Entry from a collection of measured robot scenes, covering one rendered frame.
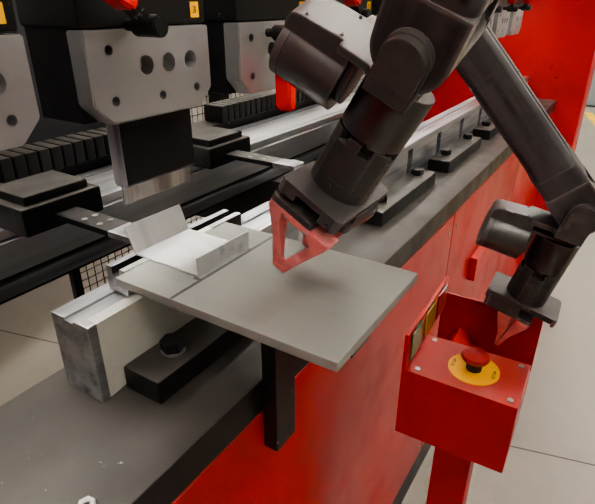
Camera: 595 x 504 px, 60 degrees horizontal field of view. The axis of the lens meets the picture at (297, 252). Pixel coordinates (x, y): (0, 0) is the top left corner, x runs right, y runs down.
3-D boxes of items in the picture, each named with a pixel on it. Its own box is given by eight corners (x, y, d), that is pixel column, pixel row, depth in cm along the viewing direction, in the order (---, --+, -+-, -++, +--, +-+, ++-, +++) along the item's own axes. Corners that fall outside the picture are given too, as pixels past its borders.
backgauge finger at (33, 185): (105, 268, 59) (98, 227, 57) (-20, 221, 71) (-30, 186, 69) (180, 232, 68) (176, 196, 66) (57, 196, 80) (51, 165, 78)
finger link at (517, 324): (473, 318, 86) (497, 273, 81) (515, 339, 84) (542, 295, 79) (463, 339, 81) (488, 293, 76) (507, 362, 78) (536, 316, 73)
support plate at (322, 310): (337, 373, 41) (337, 363, 41) (116, 286, 54) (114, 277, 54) (417, 280, 55) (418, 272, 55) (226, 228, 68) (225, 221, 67)
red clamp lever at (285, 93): (292, 113, 62) (291, 25, 58) (264, 109, 64) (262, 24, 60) (300, 111, 64) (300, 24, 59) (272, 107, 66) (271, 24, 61)
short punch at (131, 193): (131, 206, 54) (117, 115, 50) (118, 203, 55) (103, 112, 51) (196, 181, 62) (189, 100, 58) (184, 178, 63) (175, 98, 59)
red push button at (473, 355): (483, 385, 72) (488, 364, 71) (455, 375, 74) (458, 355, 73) (490, 369, 75) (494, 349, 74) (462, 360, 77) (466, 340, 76)
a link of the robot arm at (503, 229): (604, 212, 63) (596, 187, 70) (511, 180, 65) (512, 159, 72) (556, 288, 70) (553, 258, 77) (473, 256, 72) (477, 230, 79)
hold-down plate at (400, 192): (381, 227, 97) (382, 212, 96) (356, 221, 100) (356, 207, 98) (434, 184, 120) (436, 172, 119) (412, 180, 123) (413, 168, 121)
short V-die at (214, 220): (128, 296, 56) (124, 271, 55) (110, 288, 58) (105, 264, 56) (241, 233, 71) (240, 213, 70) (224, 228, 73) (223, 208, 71)
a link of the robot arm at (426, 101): (434, 99, 36) (449, 83, 41) (355, 45, 37) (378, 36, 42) (383, 174, 41) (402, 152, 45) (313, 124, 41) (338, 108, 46)
